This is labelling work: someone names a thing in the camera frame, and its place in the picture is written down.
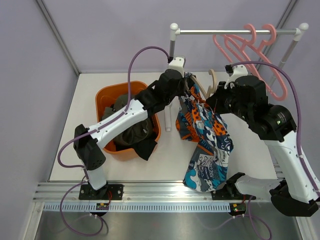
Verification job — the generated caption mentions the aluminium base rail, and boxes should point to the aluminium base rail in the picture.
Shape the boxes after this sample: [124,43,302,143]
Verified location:
[32,180,286,203]

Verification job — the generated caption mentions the orange plastic basket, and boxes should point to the orange plastic basket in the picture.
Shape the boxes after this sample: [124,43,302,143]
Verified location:
[95,81,161,161]

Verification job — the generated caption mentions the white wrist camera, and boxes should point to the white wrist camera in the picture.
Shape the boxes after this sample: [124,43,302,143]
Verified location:
[168,56,186,77]
[224,64,249,89]

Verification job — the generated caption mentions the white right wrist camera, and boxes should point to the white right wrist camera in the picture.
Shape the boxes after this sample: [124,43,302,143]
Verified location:
[224,64,249,89]

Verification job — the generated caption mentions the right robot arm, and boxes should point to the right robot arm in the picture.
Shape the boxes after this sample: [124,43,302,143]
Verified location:
[206,75,320,217]

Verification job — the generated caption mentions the purple cable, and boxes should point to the purple cable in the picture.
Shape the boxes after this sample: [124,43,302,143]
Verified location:
[56,45,172,237]
[229,61,320,193]

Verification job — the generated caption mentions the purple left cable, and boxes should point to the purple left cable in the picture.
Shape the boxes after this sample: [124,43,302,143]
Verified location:
[56,45,172,237]

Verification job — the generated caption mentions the metal clothes rack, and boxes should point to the metal clothes rack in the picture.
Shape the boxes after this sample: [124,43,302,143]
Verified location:
[163,22,310,132]

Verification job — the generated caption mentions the grey slotted cable duct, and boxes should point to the grey slotted cable duct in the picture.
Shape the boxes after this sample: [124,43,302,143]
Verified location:
[43,202,231,213]

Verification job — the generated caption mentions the colourful patterned shorts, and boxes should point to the colourful patterned shorts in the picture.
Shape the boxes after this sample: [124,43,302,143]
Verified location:
[175,73,234,192]

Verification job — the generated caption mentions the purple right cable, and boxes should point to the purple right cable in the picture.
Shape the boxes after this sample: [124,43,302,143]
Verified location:
[229,61,320,193]

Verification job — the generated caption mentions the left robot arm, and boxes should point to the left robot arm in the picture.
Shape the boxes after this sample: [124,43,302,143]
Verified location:
[73,68,186,200]

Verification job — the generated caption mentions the black shorts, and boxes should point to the black shorts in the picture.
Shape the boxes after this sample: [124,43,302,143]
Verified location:
[115,138,158,161]

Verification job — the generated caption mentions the pink hanger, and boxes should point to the pink hanger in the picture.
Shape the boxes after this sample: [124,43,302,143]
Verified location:
[229,24,288,101]
[212,24,261,74]

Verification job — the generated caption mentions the olive green shorts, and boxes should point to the olive green shorts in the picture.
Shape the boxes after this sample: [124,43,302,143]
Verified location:
[101,93,155,147]

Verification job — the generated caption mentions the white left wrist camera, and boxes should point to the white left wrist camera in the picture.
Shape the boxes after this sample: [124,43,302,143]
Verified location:
[168,56,186,77]

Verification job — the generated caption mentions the beige wooden hanger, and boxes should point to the beige wooden hanger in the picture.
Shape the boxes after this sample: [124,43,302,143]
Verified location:
[188,68,219,100]

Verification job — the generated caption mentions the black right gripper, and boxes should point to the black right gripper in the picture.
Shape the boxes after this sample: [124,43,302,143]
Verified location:
[207,81,253,123]

